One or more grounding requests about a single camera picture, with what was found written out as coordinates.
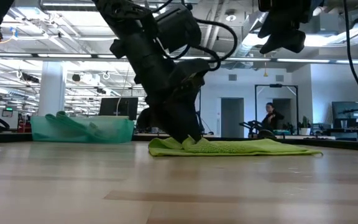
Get black table frame rim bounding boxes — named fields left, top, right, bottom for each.
left=0, top=132, right=358, bottom=153

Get cactus in white pot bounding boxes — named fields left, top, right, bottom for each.
left=299, top=115, right=312, bottom=136

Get person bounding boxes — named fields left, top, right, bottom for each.
left=261, top=101, right=285, bottom=132

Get translucent teal plastic bin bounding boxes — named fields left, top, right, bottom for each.
left=30, top=111, right=135, bottom=144

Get lime green microfiber towel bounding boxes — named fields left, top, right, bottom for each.
left=148, top=134, right=323, bottom=157

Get dark computer monitor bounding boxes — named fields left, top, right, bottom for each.
left=331, top=101, right=358, bottom=121

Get black background station frame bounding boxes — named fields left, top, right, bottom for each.
left=254, top=83, right=300, bottom=136

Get grey door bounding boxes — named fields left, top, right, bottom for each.
left=221, top=97, right=245, bottom=138

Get red background object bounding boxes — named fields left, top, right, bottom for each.
left=17, top=114, right=32, bottom=134

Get silver ventilation duct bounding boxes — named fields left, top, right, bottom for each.
left=228, top=12, right=272, bottom=60

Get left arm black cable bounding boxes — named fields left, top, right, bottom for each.
left=163, top=0, right=239, bottom=72

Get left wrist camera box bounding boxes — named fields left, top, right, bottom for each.
left=155, top=5, right=203, bottom=54

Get black background robot arms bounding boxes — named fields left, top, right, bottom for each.
left=239, top=119, right=295, bottom=139

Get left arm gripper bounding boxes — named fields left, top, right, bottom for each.
left=134, top=58, right=211, bottom=144

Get black computer monitor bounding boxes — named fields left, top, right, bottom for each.
left=99, top=96, right=139, bottom=121

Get white square pillar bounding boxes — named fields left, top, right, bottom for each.
left=38, top=61, right=67, bottom=118

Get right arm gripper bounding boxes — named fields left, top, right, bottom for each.
left=257, top=0, right=313, bottom=55

